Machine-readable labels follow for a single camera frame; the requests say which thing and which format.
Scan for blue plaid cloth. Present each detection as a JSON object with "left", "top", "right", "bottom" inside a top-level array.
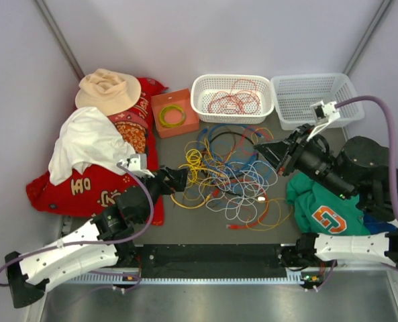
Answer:
[{"left": 363, "top": 214, "right": 397, "bottom": 235}]

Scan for white t-shirt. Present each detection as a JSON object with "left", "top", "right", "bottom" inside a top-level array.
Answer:
[{"left": 48, "top": 107, "right": 136, "bottom": 186}]

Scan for green shirt orange logo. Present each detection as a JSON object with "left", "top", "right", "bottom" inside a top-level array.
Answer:
[{"left": 286, "top": 172, "right": 370, "bottom": 236}]

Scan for orange yellow thin wire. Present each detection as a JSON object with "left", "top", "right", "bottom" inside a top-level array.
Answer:
[{"left": 245, "top": 197, "right": 294, "bottom": 232}]

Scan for black cable loop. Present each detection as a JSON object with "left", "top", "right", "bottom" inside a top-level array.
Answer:
[{"left": 207, "top": 131, "right": 260, "bottom": 158}]

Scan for beige bucket hat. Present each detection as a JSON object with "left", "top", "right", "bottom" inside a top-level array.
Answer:
[{"left": 74, "top": 68, "right": 142, "bottom": 116}]

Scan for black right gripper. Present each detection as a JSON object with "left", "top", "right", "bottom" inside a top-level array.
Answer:
[{"left": 251, "top": 123, "right": 351, "bottom": 201}]

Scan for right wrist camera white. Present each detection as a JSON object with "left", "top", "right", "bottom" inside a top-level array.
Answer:
[{"left": 307, "top": 101, "right": 341, "bottom": 142}]

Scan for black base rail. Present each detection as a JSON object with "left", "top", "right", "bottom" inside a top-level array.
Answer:
[{"left": 97, "top": 243, "right": 320, "bottom": 279}]

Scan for red ethernet cable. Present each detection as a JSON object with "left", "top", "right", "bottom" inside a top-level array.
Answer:
[{"left": 226, "top": 194, "right": 270, "bottom": 231}]

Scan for red patterned cloth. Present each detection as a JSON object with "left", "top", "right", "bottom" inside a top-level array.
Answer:
[{"left": 26, "top": 78, "right": 167, "bottom": 217}]

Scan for yellow green wire coil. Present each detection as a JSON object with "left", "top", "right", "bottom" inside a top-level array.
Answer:
[{"left": 159, "top": 104, "right": 187, "bottom": 129}]

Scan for thick blue ethernet cable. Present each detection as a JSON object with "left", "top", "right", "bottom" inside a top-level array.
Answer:
[{"left": 197, "top": 123, "right": 265, "bottom": 168}]

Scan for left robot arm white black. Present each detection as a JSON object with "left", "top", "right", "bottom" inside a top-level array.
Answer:
[{"left": 2, "top": 160, "right": 189, "bottom": 309}]

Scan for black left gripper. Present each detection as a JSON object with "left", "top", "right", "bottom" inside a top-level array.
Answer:
[{"left": 138, "top": 165, "right": 190, "bottom": 224}]

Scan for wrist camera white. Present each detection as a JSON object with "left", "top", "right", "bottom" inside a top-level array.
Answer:
[
  {"left": 307, "top": 101, "right": 341, "bottom": 142},
  {"left": 116, "top": 154, "right": 154, "bottom": 178}
]

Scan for bright yellow cable coil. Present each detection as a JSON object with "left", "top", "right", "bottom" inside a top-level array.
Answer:
[{"left": 184, "top": 148, "right": 205, "bottom": 167}]

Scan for orange square box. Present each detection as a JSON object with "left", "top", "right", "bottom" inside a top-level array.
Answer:
[{"left": 151, "top": 89, "right": 199, "bottom": 139}]

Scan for white thin cable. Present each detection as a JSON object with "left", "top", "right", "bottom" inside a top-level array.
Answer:
[{"left": 197, "top": 167, "right": 280, "bottom": 224}]

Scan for thin red orange wire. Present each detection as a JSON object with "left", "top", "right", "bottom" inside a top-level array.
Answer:
[{"left": 207, "top": 89, "right": 250, "bottom": 115}]

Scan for white rectangular mesh basket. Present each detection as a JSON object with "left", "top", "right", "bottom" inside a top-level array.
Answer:
[{"left": 270, "top": 72, "right": 357, "bottom": 131}]

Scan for dark red thin wire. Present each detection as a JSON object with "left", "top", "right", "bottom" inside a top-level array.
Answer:
[{"left": 230, "top": 78, "right": 262, "bottom": 115}]

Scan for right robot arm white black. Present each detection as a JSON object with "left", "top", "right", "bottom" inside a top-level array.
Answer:
[{"left": 254, "top": 124, "right": 398, "bottom": 270}]

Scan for white oval perforated basket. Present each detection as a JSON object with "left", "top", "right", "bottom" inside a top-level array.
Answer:
[{"left": 191, "top": 74, "right": 275, "bottom": 125}]

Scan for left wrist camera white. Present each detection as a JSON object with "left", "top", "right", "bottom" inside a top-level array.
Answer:
[{"left": 116, "top": 154, "right": 154, "bottom": 178}]

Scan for thick yellow ethernet cable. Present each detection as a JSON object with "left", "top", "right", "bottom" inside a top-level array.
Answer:
[{"left": 170, "top": 180, "right": 216, "bottom": 211}]

